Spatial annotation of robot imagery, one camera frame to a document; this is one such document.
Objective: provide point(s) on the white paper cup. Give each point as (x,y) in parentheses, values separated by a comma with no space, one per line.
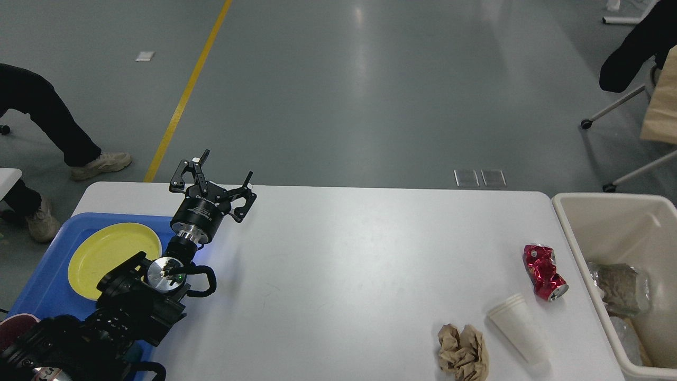
(515,320)

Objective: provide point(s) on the silver floor socket plates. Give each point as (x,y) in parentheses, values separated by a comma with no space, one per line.
(465,178)

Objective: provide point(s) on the foil wrapped trash in bin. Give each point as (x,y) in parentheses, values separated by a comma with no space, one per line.
(625,289)

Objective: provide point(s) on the yellow plate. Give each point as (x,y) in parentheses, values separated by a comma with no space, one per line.
(106,249)

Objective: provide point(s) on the crumpled brown paper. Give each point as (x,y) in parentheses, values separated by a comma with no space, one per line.
(463,353)

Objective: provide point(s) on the white table leg frame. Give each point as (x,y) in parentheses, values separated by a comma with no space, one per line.
(615,7)

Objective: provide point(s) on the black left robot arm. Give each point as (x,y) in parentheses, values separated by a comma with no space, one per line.
(173,274)

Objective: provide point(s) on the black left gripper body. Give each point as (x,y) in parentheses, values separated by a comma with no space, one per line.
(201,212)

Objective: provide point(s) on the white side table corner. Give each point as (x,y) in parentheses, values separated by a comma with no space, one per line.
(8,177)

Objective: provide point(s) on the pink mug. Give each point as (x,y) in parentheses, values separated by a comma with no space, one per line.
(15,326)

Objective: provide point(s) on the blue plastic tray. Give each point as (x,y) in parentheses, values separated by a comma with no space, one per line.
(47,275)

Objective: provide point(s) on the cream plastic bin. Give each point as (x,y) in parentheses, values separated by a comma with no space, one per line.
(638,230)

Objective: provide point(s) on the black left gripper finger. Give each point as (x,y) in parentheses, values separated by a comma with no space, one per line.
(237,202)
(193,167)

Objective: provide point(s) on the person in black trousers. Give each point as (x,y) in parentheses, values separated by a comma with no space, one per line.
(33,95)

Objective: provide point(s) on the red snack wrapper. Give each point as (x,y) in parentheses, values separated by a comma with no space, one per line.
(540,265)

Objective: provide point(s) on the brown paper bag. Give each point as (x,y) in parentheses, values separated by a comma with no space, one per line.
(659,123)

